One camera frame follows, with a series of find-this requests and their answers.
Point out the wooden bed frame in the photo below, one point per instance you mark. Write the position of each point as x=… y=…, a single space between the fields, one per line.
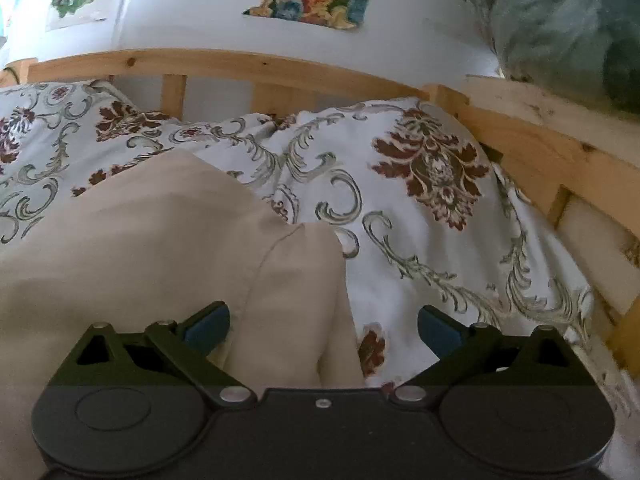
x=200 y=62

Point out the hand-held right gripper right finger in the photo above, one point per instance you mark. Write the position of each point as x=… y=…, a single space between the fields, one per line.
x=437 y=334

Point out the beige garment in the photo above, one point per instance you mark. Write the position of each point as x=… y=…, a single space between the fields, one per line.
x=150 y=240

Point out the blue wall poster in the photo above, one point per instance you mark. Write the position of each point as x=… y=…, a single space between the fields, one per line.
x=7 y=2

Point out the floral bedsheet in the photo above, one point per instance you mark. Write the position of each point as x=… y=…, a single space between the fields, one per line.
x=400 y=260

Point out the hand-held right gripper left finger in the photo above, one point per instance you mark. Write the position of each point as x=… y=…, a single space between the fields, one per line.
x=210 y=329

